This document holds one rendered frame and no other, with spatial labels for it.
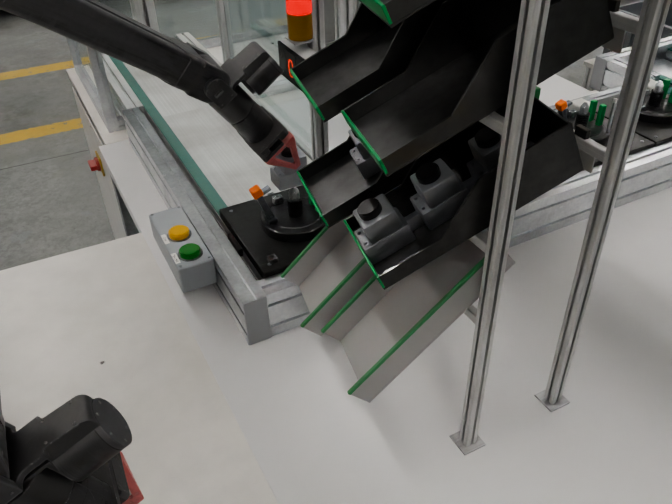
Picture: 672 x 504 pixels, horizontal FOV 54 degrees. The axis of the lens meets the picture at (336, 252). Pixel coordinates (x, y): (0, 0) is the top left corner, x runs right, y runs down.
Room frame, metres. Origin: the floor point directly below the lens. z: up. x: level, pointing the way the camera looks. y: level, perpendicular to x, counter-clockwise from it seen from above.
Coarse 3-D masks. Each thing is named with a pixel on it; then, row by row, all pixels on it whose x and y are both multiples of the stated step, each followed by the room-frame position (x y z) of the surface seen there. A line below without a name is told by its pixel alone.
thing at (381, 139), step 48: (480, 0) 0.78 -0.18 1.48; (576, 0) 0.67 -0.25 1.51; (432, 48) 0.77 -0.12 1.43; (480, 48) 0.77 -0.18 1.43; (576, 48) 0.67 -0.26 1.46; (384, 96) 0.75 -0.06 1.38; (432, 96) 0.72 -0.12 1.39; (480, 96) 0.64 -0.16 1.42; (384, 144) 0.67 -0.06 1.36; (432, 144) 0.63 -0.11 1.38
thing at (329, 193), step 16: (352, 144) 0.89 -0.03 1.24; (320, 160) 0.88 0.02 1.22; (336, 160) 0.88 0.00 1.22; (352, 160) 0.87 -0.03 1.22; (304, 176) 0.87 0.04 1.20; (320, 176) 0.86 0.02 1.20; (336, 176) 0.85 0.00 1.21; (352, 176) 0.83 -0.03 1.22; (384, 176) 0.77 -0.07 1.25; (400, 176) 0.78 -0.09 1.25; (320, 192) 0.83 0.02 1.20; (336, 192) 0.81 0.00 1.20; (352, 192) 0.80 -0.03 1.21; (368, 192) 0.76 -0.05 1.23; (384, 192) 0.77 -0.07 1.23; (320, 208) 0.79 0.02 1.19; (336, 208) 0.75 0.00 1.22; (352, 208) 0.76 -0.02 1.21
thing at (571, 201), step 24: (600, 96) 1.65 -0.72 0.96; (600, 168) 1.27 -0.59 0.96; (648, 168) 1.29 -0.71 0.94; (552, 192) 1.18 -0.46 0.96; (576, 192) 1.20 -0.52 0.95; (624, 192) 1.27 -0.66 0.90; (648, 192) 1.31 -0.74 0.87; (528, 216) 1.14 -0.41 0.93; (552, 216) 1.17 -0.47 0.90; (576, 216) 1.20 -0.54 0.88; (264, 288) 0.90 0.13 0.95; (288, 288) 0.89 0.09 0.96; (288, 312) 0.89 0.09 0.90
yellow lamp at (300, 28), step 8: (288, 16) 1.29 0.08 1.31; (296, 16) 1.28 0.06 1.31; (304, 16) 1.28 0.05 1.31; (288, 24) 1.29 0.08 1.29; (296, 24) 1.28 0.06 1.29; (304, 24) 1.28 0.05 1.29; (312, 24) 1.30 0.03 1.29; (288, 32) 1.30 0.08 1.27; (296, 32) 1.28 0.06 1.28; (304, 32) 1.28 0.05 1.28; (312, 32) 1.30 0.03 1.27; (296, 40) 1.28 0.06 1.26; (304, 40) 1.28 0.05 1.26
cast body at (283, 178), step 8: (288, 152) 1.06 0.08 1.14; (288, 160) 1.05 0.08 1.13; (304, 160) 1.06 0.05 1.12; (272, 168) 1.07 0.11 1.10; (280, 168) 1.06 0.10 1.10; (288, 168) 1.05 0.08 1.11; (272, 176) 1.07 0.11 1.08; (280, 176) 1.04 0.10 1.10; (288, 176) 1.05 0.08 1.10; (296, 176) 1.05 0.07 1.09; (280, 184) 1.04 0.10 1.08; (288, 184) 1.05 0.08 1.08; (296, 184) 1.05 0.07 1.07
